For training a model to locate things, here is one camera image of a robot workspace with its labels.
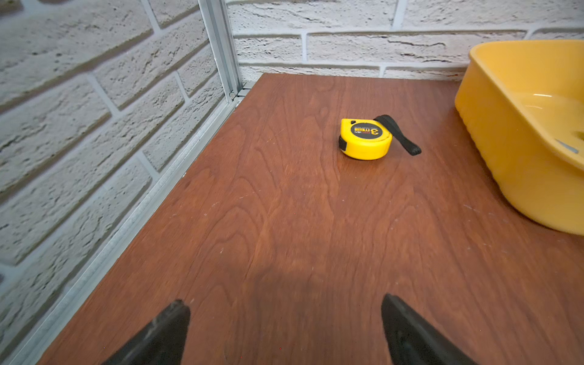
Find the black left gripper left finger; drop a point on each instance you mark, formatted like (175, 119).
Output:
(162, 341)

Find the yellow tape measure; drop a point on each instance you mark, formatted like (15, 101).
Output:
(370, 140)

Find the yellow plastic storage box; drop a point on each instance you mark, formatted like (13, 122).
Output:
(522, 103)

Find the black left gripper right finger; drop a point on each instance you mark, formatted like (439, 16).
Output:
(413, 340)

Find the aluminium frame post left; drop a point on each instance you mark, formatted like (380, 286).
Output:
(218, 27)

